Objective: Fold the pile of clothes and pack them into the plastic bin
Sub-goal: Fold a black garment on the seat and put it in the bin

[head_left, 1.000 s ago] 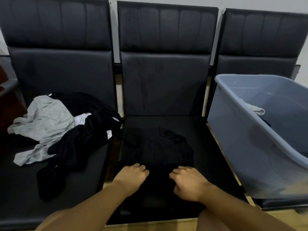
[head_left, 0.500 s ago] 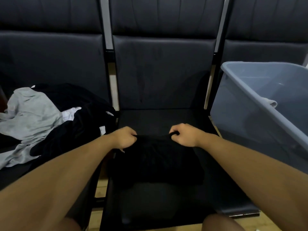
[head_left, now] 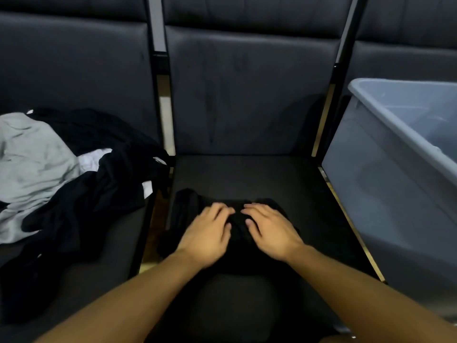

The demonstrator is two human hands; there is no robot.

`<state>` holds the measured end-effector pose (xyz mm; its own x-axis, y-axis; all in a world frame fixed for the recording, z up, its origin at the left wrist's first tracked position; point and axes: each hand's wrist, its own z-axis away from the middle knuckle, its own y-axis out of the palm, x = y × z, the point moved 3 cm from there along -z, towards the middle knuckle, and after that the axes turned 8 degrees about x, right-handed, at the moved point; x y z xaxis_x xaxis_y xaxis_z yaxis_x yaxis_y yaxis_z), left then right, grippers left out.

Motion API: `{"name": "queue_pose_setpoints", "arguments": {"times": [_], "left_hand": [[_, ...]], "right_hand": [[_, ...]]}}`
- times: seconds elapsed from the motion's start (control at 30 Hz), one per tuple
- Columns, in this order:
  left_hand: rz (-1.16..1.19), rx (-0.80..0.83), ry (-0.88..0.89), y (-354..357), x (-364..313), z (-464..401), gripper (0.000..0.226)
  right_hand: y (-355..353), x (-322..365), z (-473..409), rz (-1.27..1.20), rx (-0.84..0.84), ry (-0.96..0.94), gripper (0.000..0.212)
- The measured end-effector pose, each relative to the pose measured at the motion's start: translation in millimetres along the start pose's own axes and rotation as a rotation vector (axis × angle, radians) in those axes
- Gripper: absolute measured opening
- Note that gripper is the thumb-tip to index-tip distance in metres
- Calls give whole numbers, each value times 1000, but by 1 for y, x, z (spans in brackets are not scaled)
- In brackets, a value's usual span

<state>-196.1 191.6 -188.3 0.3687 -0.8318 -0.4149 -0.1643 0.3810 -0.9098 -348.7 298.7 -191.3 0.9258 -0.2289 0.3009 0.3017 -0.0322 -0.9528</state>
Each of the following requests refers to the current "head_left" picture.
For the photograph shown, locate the black leather bench chair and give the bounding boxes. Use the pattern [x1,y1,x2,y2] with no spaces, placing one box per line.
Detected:
[0,0,169,343]
[314,0,457,175]
[142,0,386,343]

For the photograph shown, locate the person's right hand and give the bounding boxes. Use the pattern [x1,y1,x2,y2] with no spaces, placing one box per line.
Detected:
[241,202,307,263]

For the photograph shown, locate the person's right forearm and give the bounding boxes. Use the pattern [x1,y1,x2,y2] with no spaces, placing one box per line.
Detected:
[285,244,457,343]

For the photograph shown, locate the person's left forearm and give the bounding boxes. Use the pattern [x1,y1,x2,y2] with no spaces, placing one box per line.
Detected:
[34,252,204,343]

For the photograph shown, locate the grey tank top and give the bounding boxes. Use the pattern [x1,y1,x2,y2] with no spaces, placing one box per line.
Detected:
[0,112,113,244]

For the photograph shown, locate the blue-grey plastic bin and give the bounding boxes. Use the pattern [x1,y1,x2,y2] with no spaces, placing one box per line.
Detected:
[321,78,457,322]

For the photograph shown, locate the person's left hand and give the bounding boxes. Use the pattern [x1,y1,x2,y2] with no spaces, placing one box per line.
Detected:
[175,203,236,270]

